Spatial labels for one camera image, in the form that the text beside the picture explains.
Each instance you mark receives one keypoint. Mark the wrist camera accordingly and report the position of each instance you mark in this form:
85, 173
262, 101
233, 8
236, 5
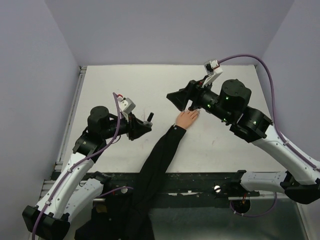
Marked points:
213, 71
126, 106

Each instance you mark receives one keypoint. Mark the metal sheet panel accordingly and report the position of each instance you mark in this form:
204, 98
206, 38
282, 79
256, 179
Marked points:
282, 223

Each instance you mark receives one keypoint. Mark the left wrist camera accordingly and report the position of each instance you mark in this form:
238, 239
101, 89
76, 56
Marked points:
126, 106

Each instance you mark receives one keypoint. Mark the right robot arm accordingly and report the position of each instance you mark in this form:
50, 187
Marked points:
300, 181

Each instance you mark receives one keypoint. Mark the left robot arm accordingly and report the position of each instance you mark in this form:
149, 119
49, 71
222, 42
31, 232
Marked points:
51, 217

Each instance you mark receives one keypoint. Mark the glitter nail polish bottle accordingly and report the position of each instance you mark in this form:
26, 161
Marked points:
148, 124

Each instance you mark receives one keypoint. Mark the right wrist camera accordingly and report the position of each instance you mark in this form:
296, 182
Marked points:
213, 71

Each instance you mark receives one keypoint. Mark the mannequin hand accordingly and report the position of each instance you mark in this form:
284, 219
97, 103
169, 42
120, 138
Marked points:
186, 118

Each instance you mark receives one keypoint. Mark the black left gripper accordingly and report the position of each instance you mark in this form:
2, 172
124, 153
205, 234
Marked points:
135, 127

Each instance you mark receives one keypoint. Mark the black sleeve forearm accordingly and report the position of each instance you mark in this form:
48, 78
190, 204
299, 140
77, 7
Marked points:
127, 216

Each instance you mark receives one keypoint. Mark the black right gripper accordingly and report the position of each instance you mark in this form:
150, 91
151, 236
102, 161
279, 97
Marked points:
192, 92

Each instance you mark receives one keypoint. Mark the aluminium rail frame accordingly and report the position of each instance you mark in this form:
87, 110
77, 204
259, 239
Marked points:
207, 147

